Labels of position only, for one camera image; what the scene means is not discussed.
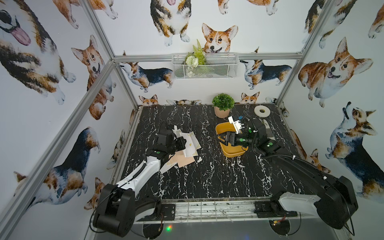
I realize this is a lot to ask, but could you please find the white wire wall basket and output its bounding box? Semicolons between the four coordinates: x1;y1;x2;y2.
172;54;240;80

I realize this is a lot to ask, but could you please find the white tape roll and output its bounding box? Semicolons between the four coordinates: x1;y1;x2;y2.
254;105;271;118

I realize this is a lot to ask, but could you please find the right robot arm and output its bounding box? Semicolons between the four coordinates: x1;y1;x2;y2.
217;116;358;230

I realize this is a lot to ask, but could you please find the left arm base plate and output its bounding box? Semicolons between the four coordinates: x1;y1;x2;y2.
140;204;176;222

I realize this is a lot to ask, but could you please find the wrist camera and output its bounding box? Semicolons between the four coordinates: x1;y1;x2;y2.
228;116;243;134
173;125;182;138

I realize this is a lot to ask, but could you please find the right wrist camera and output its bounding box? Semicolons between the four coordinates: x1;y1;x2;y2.
228;116;243;134

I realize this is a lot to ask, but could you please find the potted green plant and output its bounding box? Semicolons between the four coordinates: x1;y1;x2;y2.
212;93;235;119

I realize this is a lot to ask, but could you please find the artificial fern with flower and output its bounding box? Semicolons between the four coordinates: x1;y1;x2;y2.
183;40;207;78

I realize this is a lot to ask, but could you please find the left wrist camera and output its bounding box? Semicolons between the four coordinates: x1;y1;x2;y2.
173;125;182;138

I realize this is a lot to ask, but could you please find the stack of stationery paper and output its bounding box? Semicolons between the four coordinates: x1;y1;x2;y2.
181;132;201;158

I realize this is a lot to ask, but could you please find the pink paper sheet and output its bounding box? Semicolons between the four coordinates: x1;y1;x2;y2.
167;155;178;168
174;151;195;168

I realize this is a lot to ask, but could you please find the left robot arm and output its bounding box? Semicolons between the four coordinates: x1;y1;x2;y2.
89;122;187;237

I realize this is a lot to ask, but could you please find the yellow plastic storage box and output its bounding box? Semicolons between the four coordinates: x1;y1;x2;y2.
216;122;249;158

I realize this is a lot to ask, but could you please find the aluminium frame rail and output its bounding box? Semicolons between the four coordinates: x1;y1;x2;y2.
114;53;304;63

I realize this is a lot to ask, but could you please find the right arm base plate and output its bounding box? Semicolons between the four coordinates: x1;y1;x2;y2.
254;201;298;218

